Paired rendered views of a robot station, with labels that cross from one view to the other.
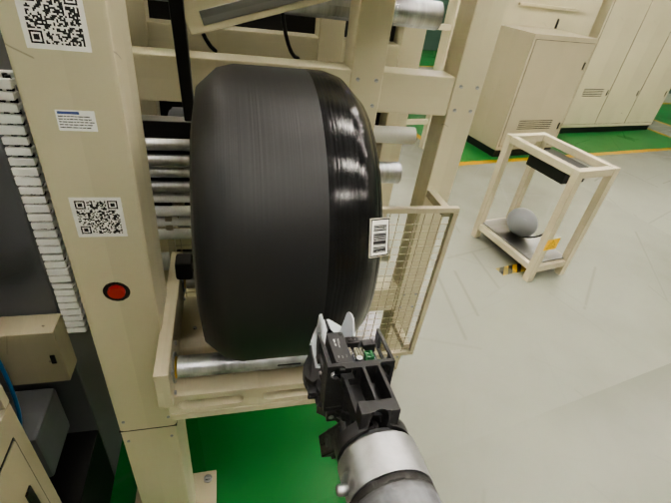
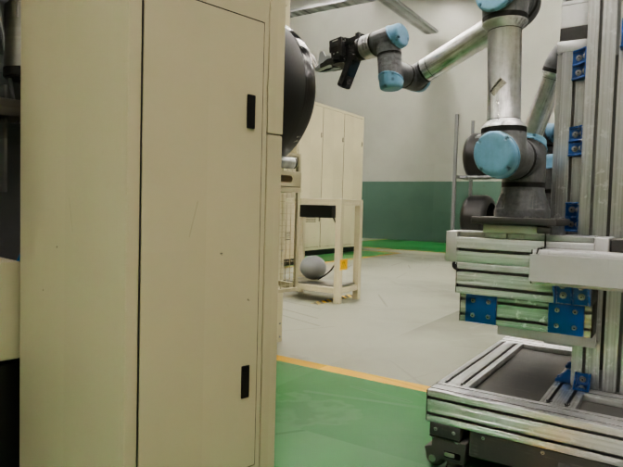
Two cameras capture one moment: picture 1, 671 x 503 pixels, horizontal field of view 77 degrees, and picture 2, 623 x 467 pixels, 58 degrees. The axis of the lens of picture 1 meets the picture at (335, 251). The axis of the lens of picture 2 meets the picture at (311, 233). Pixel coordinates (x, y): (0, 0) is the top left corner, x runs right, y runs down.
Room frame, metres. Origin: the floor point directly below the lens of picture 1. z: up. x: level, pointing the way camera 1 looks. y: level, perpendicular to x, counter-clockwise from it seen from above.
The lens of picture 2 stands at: (-1.32, 0.97, 0.73)
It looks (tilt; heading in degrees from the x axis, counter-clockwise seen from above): 3 degrees down; 331
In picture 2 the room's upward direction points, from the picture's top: 2 degrees clockwise
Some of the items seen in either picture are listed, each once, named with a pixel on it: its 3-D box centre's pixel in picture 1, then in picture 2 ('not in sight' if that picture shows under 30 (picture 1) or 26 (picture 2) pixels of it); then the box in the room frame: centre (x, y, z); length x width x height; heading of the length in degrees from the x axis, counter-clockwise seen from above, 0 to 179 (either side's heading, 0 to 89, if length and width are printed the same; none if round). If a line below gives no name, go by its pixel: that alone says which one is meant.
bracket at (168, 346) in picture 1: (173, 318); not in sight; (0.67, 0.34, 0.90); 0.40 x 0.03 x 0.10; 17
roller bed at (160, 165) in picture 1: (163, 183); not in sight; (1.02, 0.50, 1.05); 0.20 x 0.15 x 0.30; 107
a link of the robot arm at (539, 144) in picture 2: not in sight; (523, 158); (-0.20, -0.33, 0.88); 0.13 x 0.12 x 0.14; 108
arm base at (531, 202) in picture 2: not in sight; (522, 199); (-0.20, -0.34, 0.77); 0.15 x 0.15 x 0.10
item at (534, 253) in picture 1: (536, 206); (318, 248); (2.64, -1.30, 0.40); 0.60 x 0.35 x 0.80; 28
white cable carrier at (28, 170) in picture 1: (52, 223); not in sight; (0.58, 0.48, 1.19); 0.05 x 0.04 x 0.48; 17
